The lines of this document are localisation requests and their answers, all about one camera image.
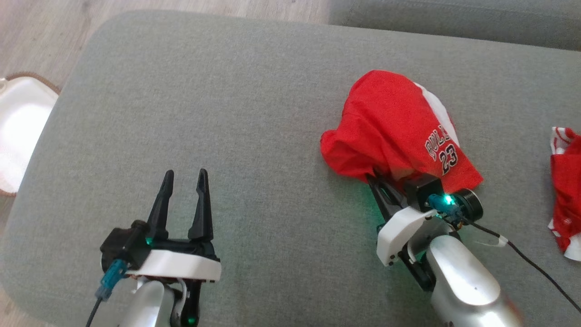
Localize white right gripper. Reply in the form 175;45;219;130
366;174;460;292

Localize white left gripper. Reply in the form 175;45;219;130
127;168;222;327

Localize red shorts with 23 print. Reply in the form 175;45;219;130
320;69;484;193

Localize red shirt with white collar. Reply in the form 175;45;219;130
548;126;581;263

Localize white laundry basket brown rim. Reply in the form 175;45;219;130
0;72;62;197

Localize grey sofa seat cushion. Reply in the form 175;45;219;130
328;0;581;50

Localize right arm cable blue plug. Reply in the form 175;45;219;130
429;194;581;314

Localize arm cable blue plug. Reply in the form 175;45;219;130
429;194;581;314
85;260;129;327

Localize left arm cable blue plug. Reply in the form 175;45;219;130
85;260;129;327

